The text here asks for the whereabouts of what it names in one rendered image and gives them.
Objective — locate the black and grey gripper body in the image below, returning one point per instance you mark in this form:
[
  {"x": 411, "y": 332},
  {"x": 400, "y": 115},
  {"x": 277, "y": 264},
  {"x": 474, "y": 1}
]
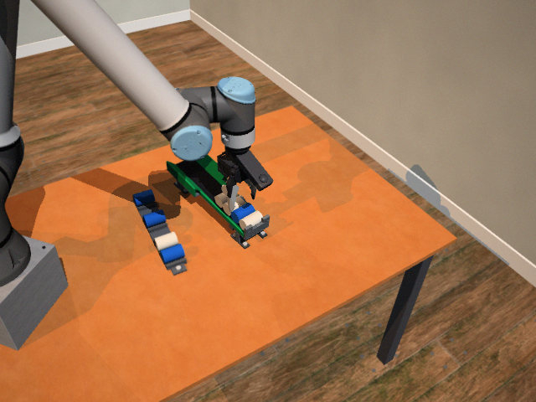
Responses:
[{"x": 228, "y": 166}]

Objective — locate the grey end stop bar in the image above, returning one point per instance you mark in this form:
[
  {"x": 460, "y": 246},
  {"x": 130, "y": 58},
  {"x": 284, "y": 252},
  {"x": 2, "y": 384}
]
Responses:
[{"x": 256, "y": 228}]

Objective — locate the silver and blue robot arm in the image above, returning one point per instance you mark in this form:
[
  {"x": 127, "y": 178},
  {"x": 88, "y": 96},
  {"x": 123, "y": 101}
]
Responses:
[{"x": 231, "y": 104}]

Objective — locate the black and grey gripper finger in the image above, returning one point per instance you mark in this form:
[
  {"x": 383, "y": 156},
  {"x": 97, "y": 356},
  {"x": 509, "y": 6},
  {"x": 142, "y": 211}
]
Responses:
[
  {"x": 230, "y": 190},
  {"x": 252, "y": 188}
]

